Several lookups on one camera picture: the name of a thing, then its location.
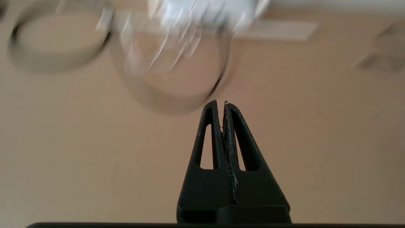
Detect black ethernet cable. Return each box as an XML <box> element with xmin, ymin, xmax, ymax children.
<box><xmin>110</xmin><ymin>27</ymin><xmax>233</xmax><ymax>115</ymax></box>

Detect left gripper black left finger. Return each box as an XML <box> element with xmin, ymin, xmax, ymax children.
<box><xmin>176</xmin><ymin>100</ymin><xmax>234</xmax><ymax>224</ymax></box>

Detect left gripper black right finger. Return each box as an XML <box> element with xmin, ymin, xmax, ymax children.
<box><xmin>222</xmin><ymin>101</ymin><xmax>292</xmax><ymax>224</ymax></box>

